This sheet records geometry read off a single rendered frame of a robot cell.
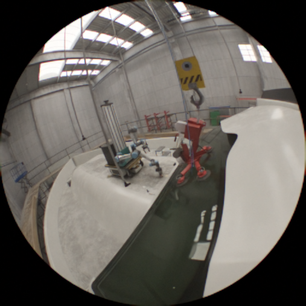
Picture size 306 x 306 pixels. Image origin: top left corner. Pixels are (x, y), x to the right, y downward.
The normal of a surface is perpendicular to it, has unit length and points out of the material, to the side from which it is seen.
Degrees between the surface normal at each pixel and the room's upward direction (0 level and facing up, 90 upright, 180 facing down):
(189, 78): 90
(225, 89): 90
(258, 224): 20
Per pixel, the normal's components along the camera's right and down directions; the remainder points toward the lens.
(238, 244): -0.54, -0.81
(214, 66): -0.51, 0.46
